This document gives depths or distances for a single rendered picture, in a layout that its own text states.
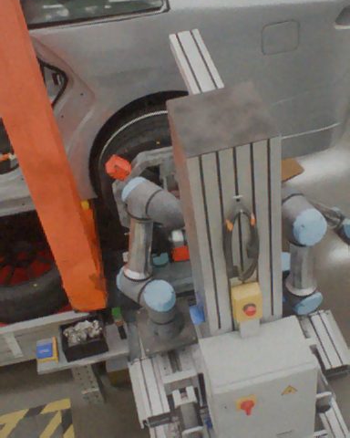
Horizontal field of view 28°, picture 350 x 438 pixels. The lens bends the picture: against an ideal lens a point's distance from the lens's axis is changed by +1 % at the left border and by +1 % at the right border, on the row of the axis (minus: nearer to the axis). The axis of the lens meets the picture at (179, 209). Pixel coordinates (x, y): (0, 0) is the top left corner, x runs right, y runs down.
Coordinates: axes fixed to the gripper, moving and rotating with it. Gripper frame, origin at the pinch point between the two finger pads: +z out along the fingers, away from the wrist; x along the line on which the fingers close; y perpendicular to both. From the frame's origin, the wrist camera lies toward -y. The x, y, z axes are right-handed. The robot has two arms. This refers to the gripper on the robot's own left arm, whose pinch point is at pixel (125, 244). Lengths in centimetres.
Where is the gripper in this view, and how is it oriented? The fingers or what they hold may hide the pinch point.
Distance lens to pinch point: 296.0
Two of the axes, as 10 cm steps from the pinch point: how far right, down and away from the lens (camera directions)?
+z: -9.8, 1.6, -0.7
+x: -1.5, -5.7, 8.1
